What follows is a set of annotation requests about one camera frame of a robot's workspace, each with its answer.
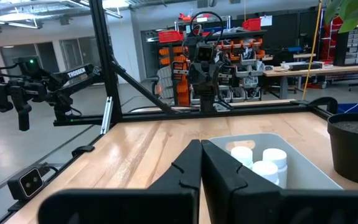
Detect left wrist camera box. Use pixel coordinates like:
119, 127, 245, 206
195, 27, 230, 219
194, 42, 215, 63

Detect white plastic basket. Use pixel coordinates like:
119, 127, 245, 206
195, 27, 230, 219
208, 133, 344, 190

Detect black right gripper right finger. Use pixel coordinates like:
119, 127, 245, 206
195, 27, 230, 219
200, 139, 358, 224

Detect black exterior camera box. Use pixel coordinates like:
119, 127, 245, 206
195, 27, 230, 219
6, 166, 45, 202

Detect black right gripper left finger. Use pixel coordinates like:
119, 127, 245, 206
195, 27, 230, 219
38, 139, 203, 224

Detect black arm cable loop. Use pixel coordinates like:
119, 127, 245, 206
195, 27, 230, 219
189, 11, 225, 47

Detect wooden workbench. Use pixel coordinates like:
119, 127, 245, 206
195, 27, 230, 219
263, 63, 358, 100

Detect black flat device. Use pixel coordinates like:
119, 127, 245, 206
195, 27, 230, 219
280, 60, 323, 72

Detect silver frame bracket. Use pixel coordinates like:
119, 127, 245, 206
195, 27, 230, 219
100, 96, 114, 135

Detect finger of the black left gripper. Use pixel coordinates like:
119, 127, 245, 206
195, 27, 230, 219
202, 63, 219, 94
188, 63, 204, 94

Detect black curved frame handle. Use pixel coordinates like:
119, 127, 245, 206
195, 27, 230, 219
72, 145, 95, 157
290, 96, 339, 115

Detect parts bin shelf rack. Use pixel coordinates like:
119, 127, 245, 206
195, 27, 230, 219
155, 29, 266, 106

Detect black aluminium table frame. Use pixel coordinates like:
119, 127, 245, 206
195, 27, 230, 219
0, 0, 338, 224

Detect black plant pot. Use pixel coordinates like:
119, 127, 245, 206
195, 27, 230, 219
327, 112, 358, 187

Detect blue storage bin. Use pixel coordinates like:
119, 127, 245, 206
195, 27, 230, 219
336, 102, 358, 114

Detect yellow strap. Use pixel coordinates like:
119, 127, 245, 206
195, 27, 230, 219
301, 0, 323, 101

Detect red storage bin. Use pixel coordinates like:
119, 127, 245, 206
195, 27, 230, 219
158, 30, 184, 44
242, 17, 262, 32

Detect green leafy tree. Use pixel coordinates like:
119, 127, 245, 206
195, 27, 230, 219
323, 0, 358, 134

